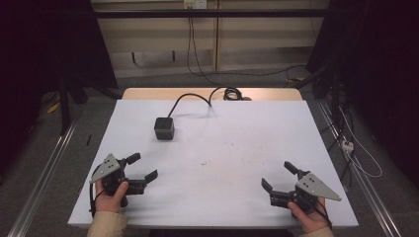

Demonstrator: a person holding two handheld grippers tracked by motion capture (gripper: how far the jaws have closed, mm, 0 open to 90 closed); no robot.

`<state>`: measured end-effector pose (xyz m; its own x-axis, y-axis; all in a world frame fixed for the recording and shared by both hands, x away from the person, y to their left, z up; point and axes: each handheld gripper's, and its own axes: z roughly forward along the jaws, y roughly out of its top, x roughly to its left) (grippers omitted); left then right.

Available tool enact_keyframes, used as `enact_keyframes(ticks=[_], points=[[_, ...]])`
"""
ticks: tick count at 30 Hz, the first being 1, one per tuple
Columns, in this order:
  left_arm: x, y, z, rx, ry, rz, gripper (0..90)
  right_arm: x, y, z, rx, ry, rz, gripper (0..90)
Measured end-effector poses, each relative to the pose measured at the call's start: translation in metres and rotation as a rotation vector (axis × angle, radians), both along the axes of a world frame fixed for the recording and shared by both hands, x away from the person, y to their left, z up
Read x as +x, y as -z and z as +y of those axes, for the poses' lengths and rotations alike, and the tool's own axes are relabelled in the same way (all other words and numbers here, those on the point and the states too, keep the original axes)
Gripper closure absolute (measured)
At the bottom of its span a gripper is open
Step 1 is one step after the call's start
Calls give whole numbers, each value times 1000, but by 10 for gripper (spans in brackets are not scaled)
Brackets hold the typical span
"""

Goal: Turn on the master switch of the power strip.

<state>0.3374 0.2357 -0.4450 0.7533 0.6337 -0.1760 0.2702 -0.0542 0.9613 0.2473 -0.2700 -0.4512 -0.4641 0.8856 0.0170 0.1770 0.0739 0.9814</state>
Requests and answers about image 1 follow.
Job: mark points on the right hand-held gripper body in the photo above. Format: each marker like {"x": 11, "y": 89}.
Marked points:
{"x": 313, "y": 187}

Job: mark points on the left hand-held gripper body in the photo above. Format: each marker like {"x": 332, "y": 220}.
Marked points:
{"x": 106, "y": 169}

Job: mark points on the person's left hand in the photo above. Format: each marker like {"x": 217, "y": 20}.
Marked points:
{"x": 109, "y": 200}

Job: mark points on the person's right hand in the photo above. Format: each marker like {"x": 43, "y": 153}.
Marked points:
{"x": 309, "y": 219}

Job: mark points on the black cube power socket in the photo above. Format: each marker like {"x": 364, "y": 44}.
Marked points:
{"x": 164, "y": 128}

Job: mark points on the white floor power strip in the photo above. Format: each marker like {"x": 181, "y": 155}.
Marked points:
{"x": 347, "y": 145}

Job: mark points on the black metal stand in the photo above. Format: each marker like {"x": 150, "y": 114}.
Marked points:
{"x": 335, "y": 98}
{"x": 64, "y": 105}

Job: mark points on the black curtain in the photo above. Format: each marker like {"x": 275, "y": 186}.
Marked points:
{"x": 49, "y": 42}
{"x": 378, "y": 65}

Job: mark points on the metal floor rail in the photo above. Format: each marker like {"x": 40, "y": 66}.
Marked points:
{"x": 369, "y": 184}
{"x": 42, "y": 177}

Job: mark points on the black horizontal frame bar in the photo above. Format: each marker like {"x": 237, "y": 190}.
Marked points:
{"x": 210, "y": 13}

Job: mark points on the white wall outlet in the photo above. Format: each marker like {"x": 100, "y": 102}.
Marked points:
{"x": 195, "y": 3}

